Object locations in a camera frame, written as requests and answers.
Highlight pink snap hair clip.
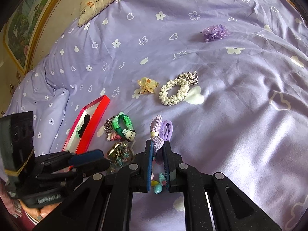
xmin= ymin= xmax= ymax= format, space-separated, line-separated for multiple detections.
xmin=106 ymin=132 xmax=122 ymax=141

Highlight silver rhinestone crown brooch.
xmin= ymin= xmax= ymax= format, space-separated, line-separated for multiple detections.
xmin=178 ymin=71 xmax=198 ymax=85

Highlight purple floral bed sheet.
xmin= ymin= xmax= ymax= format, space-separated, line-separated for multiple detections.
xmin=6 ymin=0 xmax=307 ymax=230

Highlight green braided panda bracelet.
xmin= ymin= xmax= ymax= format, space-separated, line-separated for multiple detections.
xmin=111 ymin=111 xmax=136 ymax=142

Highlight silver chain bracelet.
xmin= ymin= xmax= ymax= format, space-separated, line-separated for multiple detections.
xmin=103 ymin=115 xmax=116 ymax=136

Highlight framed landscape painting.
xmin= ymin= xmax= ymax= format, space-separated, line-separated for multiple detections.
xmin=3 ymin=0 xmax=59 ymax=74

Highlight yellow bow hair claw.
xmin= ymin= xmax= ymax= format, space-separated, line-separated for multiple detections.
xmin=137 ymin=77 xmax=159 ymax=94

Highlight white pearl scrunchie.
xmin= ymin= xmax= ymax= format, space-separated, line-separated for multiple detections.
xmin=159 ymin=78 xmax=189 ymax=106

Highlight purple ruffled flower hair clip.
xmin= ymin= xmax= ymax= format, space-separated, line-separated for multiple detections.
xmin=202 ymin=24 xmax=230 ymax=42

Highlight lilac bow hair tie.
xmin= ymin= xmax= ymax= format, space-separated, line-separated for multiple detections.
xmin=149 ymin=114 xmax=173 ymax=165

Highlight person's left hand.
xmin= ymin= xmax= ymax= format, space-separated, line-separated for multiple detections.
xmin=19 ymin=200 xmax=59 ymax=221

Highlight small pastel hair clips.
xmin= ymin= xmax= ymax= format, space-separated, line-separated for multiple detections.
xmin=151 ymin=173 xmax=167 ymax=194

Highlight red shallow box tray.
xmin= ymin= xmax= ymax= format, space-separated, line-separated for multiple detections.
xmin=62 ymin=95 xmax=110 ymax=154

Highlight black scrunchie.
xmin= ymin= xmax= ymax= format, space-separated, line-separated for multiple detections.
xmin=77 ymin=114 xmax=91 ymax=138

